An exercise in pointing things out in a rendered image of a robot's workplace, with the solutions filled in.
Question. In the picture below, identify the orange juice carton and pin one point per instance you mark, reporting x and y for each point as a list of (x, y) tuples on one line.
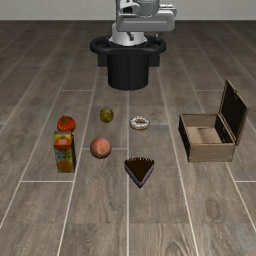
[(64, 153)]

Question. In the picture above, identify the wooden box lid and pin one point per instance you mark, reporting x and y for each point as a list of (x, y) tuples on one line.
[(233, 111)]

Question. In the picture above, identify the chocolate cake wedge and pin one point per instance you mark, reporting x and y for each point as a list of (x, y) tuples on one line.
[(139, 169)]

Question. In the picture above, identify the red tomato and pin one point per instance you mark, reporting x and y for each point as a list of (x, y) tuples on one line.
[(66, 124)]

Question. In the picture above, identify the white frosted donut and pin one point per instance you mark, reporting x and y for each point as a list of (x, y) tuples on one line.
[(139, 123)]

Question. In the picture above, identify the pink peach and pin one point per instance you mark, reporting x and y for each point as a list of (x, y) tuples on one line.
[(100, 148)]

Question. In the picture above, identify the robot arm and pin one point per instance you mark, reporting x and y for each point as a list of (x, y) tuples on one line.
[(128, 66)]

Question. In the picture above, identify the wooden box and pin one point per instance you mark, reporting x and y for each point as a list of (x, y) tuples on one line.
[(203, 146)]

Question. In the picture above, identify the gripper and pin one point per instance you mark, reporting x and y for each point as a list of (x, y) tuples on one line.
[(145, 23)]

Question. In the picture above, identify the green round fruit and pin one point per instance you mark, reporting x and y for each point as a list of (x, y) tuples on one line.
[(106, 115)]

